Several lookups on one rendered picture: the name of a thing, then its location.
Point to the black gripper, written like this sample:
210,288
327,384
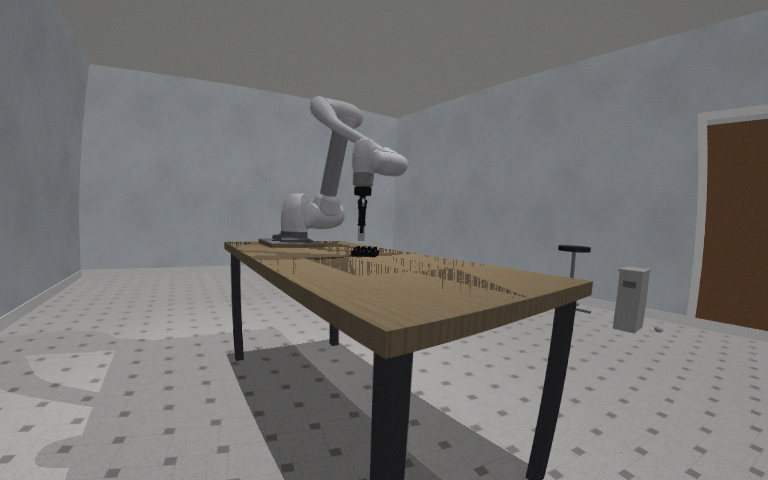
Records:
362,192

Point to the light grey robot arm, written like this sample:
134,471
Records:
325,212

